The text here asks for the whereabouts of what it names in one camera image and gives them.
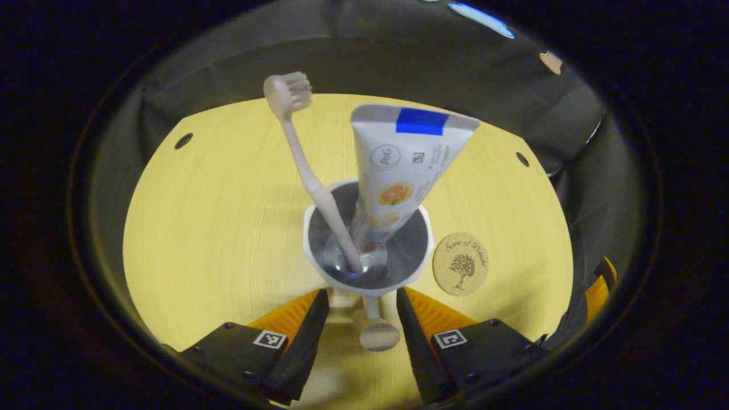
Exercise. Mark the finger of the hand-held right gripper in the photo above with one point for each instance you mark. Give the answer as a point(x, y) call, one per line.
point(595, 296)

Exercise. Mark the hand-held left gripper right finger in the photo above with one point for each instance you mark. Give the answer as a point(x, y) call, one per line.
point(421, 353)

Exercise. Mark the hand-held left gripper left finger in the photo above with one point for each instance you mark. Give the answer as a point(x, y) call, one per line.
point(302, 353)

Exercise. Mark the round cork coaster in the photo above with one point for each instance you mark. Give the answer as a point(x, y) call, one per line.
point(460, 265)

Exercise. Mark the pale pink toothbrush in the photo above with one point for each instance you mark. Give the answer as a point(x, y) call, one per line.
point(307, 171)

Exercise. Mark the white toothpaste tube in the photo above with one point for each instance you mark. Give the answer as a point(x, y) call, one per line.
point(398, 165)

